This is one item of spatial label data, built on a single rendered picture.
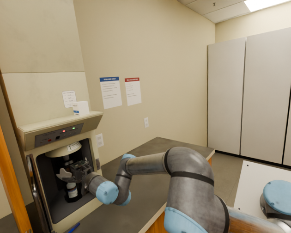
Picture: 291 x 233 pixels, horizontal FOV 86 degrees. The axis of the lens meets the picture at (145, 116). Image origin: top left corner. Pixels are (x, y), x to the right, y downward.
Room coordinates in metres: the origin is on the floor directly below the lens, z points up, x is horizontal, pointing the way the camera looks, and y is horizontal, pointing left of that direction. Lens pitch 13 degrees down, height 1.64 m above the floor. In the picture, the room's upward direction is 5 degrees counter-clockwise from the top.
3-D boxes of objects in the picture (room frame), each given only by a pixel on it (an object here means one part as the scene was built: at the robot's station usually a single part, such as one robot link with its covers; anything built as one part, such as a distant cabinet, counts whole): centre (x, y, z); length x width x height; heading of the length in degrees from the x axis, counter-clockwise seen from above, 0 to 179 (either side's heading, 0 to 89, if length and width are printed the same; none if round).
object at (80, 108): (0.73, 0.30, 1.54); 0.05 x 0.05 x 0.06; 51
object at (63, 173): (0.68, 0.42, 1.24); 0.09 x 0.03 x 0.06; 83
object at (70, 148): (0.79, 0.45, 1.34); 0.18 x 0.18 x 0.05
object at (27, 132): (0.67, 0.35, 1.46); 0.32 x 0.11 x 0.10; 137
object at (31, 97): (0.80, 0.48, 1.33); 0.32 x 0.25 x 0.77; 137
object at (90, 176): (0.60, 0.25, 1.23); 0.08 x 0.05 x 0.08; 137
